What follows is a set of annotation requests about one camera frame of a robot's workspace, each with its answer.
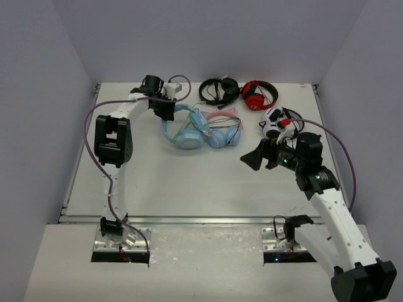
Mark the right metal mounting bracket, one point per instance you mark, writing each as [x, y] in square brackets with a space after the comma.
[273, 240]

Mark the pink cat ear headphones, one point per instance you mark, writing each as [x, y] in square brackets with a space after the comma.
[222, 136]

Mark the red headphones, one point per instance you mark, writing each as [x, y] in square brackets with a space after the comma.
[259, 95]

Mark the white black striped headphones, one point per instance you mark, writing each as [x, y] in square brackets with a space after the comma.
[271, 117]

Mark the metal mounting bracket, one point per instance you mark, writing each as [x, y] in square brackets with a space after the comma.
[130, 242]
[273, 240]

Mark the light blue headphones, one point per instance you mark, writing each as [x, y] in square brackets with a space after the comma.
[191, 134]

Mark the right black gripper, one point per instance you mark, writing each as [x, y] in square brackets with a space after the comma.
[254, 158]

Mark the left metal mounting bracket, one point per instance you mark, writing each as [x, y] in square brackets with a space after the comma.
[130, 242]

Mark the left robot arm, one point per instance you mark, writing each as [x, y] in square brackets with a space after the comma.
[113, 144]

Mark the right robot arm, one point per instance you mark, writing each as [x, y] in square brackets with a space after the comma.
[355, 270]

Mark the aluminium table rail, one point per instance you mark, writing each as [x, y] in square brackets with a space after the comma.
[175, 220]

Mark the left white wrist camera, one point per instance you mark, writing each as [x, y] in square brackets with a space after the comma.
[172, 88]

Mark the black headset with microphone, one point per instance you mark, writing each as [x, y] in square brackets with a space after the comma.
[219, 92]

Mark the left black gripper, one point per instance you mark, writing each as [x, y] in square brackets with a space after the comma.
[164, 110]

